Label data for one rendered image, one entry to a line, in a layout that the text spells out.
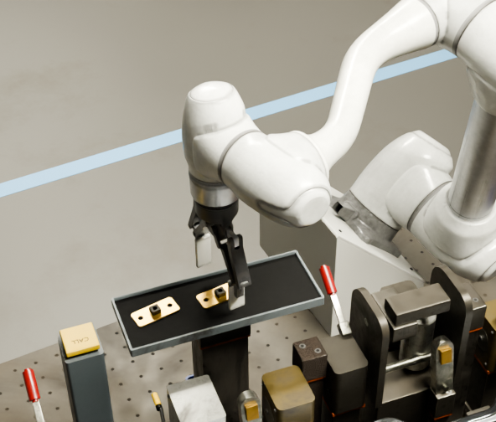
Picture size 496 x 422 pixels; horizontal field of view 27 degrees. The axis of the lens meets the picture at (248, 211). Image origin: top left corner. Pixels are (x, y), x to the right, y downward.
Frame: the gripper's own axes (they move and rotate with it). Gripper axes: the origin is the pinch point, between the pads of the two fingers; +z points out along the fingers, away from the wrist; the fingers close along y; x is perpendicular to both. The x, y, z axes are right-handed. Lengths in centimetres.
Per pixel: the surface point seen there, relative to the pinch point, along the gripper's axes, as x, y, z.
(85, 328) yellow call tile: 24.9, 4.7, 4.1
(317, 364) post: -10.4, -17.4, 12.1
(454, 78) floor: -203, 169, 120
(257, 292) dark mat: -6.3, -2.8, 4.1
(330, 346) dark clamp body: -15.0, -14.8, 12.1
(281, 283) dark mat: -11.3, -2.9, 4.1
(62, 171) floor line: -31, 193, 120
